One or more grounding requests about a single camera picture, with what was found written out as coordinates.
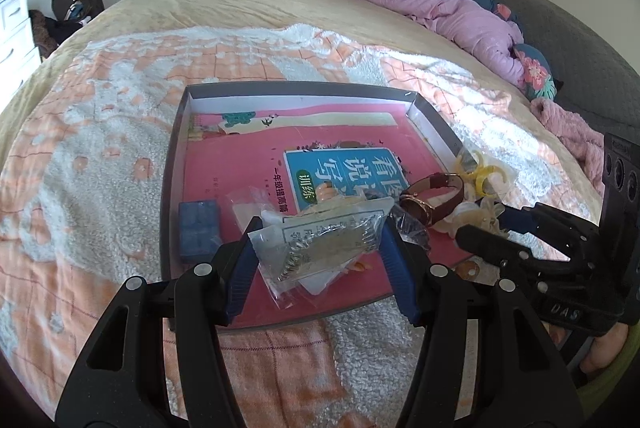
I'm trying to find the white dresser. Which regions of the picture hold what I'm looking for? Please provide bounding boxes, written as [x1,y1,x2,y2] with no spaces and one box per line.
[0,0,43,99]

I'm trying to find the small blue box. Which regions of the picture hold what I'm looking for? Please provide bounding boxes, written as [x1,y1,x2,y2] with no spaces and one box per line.
[177,199,222,265]

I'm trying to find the dark clothes pile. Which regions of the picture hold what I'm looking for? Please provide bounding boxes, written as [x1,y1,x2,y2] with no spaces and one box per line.
[29,9,68,59]

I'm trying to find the beige bedspread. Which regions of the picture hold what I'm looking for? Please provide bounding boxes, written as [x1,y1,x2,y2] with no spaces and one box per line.
[0,0,601,209]

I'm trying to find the dark grey headboard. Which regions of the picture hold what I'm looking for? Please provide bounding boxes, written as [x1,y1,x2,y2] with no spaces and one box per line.
[445,0,640,149]

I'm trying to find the clear bag with silver bracelet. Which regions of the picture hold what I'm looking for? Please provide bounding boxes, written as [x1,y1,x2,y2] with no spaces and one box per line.
[247,195,396,309]

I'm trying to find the small blue floral pillow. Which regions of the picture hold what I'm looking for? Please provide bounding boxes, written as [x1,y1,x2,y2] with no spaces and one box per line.
[514,44,560,101]

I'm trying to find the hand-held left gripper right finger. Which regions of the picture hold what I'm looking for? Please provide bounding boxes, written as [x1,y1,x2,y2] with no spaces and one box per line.
[377,213,591,428]

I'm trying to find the shallow cardboard box tray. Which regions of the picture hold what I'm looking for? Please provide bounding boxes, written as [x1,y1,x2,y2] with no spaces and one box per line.
[159,82,468,331]

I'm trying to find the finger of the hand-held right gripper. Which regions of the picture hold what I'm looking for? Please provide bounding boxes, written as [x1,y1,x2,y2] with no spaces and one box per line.
[500,202,602,260]
[456,222,572,295]

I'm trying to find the pink picture book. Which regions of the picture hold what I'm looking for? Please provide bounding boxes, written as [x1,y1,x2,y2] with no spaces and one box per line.
[185,105,451,314]

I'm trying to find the yellow translucent hair ring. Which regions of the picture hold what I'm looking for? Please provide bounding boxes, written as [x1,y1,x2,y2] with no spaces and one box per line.
[456,149,511,199]

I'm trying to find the clear bag with white pad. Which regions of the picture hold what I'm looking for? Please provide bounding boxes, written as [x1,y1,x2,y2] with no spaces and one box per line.
[224,185,283,229]

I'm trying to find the pink fluffy blanket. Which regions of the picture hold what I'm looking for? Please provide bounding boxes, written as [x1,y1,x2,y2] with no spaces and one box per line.
[529,97,607,196]

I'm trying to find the brown strap wristwatch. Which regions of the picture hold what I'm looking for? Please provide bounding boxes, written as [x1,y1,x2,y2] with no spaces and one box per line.
[399,172,466,227]

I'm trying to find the orange and white blanket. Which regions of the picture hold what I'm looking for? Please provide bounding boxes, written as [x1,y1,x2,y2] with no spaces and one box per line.
[0,23,606,428]

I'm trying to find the person's right hand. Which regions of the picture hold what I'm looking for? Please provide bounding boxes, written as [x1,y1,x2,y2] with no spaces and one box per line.
[581,322,633,375]

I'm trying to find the cream hair claw clip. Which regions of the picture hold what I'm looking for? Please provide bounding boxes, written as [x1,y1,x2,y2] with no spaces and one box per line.
[442,199,508,240]

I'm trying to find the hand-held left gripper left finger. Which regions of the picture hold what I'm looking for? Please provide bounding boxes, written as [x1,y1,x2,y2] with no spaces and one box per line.
[55,215,266,428]

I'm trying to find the person's right forearm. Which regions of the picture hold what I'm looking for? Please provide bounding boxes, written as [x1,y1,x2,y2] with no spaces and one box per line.
[575,348,640,404]

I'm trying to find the pink quilt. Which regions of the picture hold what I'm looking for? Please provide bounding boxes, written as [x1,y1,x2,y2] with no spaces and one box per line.
[331,0,526,84]

